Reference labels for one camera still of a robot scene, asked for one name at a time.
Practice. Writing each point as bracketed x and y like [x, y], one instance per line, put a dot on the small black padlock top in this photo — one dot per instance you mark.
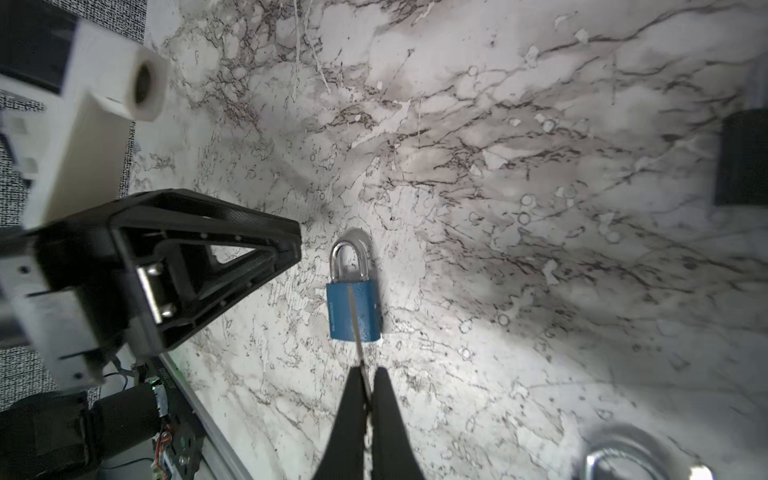
[741, 177]

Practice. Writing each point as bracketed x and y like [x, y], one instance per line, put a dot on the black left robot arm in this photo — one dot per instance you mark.
[61, 435]

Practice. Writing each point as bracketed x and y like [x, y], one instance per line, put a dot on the blue padlock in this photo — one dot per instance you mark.
[353, 300]

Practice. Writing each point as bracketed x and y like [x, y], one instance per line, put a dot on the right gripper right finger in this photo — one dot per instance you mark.
[392, 454]

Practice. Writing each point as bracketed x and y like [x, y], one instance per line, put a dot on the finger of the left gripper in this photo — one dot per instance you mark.
[198, 238]
[180, 281]

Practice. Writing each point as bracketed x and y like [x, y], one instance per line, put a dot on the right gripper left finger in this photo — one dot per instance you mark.
[344, 453]

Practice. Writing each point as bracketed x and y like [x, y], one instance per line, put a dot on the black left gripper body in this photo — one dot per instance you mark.
[72, 295]

